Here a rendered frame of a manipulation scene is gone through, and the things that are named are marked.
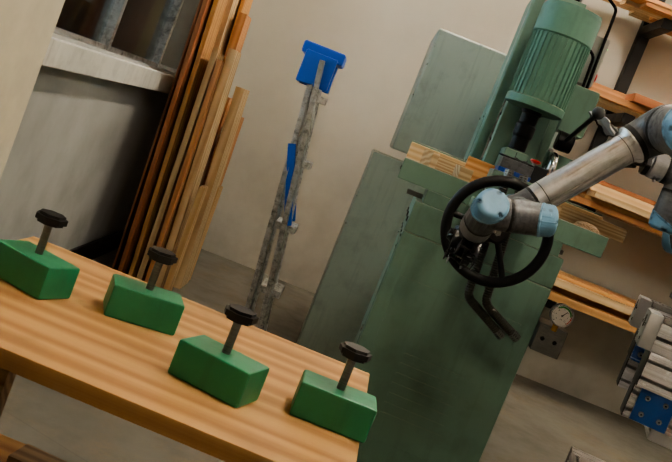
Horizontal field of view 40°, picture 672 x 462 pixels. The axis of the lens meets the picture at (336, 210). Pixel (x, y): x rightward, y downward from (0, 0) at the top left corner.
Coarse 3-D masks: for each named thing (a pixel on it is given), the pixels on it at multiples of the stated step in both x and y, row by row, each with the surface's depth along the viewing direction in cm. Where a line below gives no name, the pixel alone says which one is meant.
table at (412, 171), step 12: (408, 168) 254; (420, 168) 254; (432, 168) 254; (408, 180) 255; (420, 180) 254; (432, 180) 254; (444, 180) 254; (456, 180) 253; (444, 192) 254; (468, 204) 253; (564, 228) 252; (576, 228) 252; (564, 240) 252; (576, 240) 252; (588, 240) 251; (600, 240) 251; (588, 252) 252; (600, 252) 251
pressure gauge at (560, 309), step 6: (558, 306) 247; (564, 306) 247; (552, 312) 247; (558, 312) 247; (564, 312) 247; (570, 312) 247; (552, 318) 247; (558, 318) 247; (564, 318) 247; (570, 318) 247; (558, 324) 247; (564, 324) 247; (552, 330) 250
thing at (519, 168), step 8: (504, 160) 244; (512, 160) 244; (496, 168) 248; (504, 168) 244; (512, 168) 244; (520, 168) 244; (528, 168) 243; (536, 168) 246; (528, 176) 244; (536, 176) 246; (544, 176) 246
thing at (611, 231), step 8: (440, 160) 269; (448, 160) 269; (440, 168) 269; (448, 168) 269; (568, 208) 267; (560, 216) 267; (568, 216) 267; (576, 216) 267; (584, 216) 266; (592, 224) 266; (600, 224) 266; (608, 224) 266; (600, 232) 266; (608, 232) 266; (616, 232) 266; (624, 232) 266; (616, 240) 266
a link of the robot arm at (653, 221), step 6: (660, 192) 248; (666, 192) 245; (660, 198) 246; (666, 198) 244; (660, 204) 245; (666, 204) 244; (654, 210) 246; (660, 210) 245; (666, 210) 244; (654, 216) 246; (660, 216) 244; (666, 216) 244; (648, 222) 248; (654, 222) 245; (660, 222) 244; (666, 222) 244; (654, 228) 250; (660, 228) 244; (666, 228) 244
